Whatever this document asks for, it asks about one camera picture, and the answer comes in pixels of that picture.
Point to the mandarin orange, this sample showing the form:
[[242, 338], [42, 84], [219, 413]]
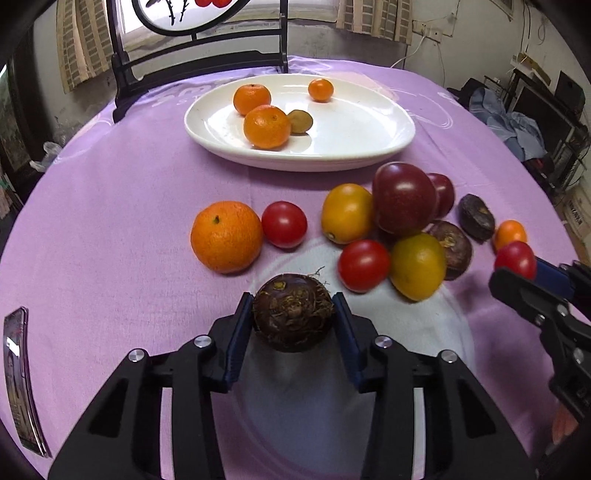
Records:
[[251, 98], [267, 127]]

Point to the yellow orange tomato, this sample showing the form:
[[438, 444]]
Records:
[[347, 213]]

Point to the white wall socket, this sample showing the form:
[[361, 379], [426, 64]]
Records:
[[429, 33]]

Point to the dark wooden framed cabinet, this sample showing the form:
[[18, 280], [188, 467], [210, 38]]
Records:
[[18, 115]]

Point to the red cherry tomato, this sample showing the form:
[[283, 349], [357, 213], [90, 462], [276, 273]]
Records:
[[364, 265], [515, 259], [284, 224]]

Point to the white plastic bag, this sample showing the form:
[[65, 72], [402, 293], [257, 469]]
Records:
[[48, 152]]

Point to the black bag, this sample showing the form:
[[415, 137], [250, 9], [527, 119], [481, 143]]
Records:
[[468, 92]]

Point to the yellow green tomato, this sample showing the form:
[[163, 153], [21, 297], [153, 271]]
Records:
[[418, 266]]

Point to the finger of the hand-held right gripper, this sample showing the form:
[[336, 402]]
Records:
[[521, 290], [551, 277]]

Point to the dark red tomato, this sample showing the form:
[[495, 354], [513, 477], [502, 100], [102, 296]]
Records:
[[444, 194]]

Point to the purple tablecloth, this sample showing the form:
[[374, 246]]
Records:
[[115, 184]]

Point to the black speaker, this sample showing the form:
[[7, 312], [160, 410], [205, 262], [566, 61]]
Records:
[[570, 92]]

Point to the smartphone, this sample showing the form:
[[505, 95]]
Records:
[[21, 383]]

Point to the small olive brown fruit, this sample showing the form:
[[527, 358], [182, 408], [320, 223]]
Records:
[[301, 122]]

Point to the small orange kumquat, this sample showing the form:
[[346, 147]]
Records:
[[321, 89]]

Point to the blue cloth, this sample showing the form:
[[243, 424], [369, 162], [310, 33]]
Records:
[[517, 129]]

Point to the large orange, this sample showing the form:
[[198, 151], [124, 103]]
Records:
[[226, 236]]

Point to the person's right hand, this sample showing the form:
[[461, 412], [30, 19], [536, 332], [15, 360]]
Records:
[[563, 424]]

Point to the white oval plate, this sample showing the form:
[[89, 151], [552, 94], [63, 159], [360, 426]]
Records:
[[351, 124]]

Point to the window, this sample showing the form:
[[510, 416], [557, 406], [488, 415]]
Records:
[[314, 7]]

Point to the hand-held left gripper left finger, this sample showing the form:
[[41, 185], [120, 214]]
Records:
[[238, 341]]

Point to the round painted screen stand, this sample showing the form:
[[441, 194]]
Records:
[[115, 37]]

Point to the beige patterned curtain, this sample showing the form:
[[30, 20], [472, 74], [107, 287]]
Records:
[[83, 41], [374, 18]]

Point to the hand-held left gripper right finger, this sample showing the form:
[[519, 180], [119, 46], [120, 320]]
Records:
[[346, 341]]

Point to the small orange tomato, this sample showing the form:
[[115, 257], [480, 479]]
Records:
[[510, 233]]

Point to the large dark purple tomato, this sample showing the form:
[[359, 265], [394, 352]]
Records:
[[404, 198]]

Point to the round dark water chestnut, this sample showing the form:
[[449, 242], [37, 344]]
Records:
[[293, 318]]

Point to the black monitor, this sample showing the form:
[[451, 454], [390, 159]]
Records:
[[540, 110]]

